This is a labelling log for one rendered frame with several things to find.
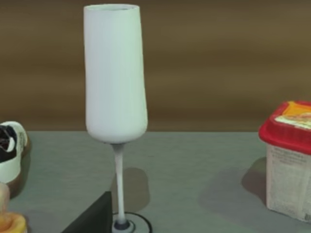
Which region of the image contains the red-lidded white food container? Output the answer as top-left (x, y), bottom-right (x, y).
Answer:
top-left (258, 100), bottom-right (311, 223)

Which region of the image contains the peach and orange toy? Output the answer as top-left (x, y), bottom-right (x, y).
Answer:
top-left (0, 182), bottom-right (28, 233)

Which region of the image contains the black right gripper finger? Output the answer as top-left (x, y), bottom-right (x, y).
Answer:
top-left (60, 191), bottom-right (113, 233)

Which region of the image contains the white and black sneaker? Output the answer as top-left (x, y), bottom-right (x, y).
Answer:
top-left (0, 121), bottom-right (32, 184)

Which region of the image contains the white champagne flute glass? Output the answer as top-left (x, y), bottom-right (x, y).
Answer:
top-left (83, 4), bottom-right (153, 233)

